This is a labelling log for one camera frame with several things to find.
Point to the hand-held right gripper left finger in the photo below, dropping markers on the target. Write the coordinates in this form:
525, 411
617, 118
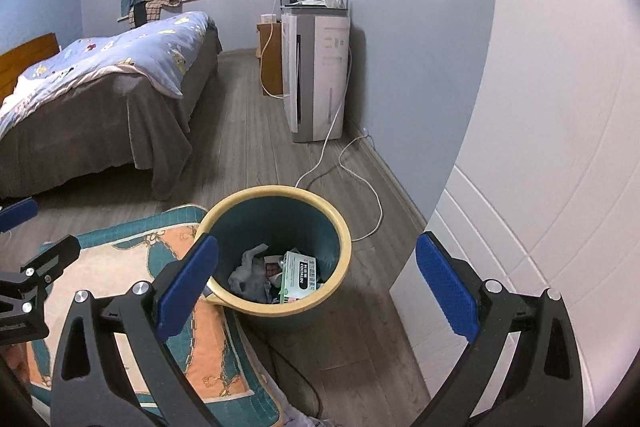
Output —
187, 287

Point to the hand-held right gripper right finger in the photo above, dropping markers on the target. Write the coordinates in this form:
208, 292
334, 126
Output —
447, 292

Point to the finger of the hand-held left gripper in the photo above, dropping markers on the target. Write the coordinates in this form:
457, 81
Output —
20, 213
52, 259

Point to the green medicine box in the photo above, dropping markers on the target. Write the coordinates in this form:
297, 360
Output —
297, 277

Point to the teal bin with yellow rim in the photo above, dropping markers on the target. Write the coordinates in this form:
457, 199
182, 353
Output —
280, 212

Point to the clear plastic bag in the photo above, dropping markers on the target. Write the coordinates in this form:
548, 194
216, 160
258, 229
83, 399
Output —
247, 272

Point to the patterned teal orange mat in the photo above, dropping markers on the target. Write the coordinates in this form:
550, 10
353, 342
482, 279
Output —
115, 257

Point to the bed with blue quilt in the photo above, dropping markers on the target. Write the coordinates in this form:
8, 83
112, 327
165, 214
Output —
75, 137

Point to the white wardrobe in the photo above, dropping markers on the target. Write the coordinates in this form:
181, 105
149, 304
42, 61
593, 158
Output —
550, 157

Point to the blue floral quilt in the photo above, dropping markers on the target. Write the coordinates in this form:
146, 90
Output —
100, 52

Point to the wooden cabinet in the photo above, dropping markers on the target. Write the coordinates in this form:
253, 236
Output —
272, 62

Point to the white air purifier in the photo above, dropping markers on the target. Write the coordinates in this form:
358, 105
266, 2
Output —
330, 72

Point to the wooden bed frame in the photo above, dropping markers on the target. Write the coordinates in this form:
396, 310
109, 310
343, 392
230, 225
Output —
25, 57

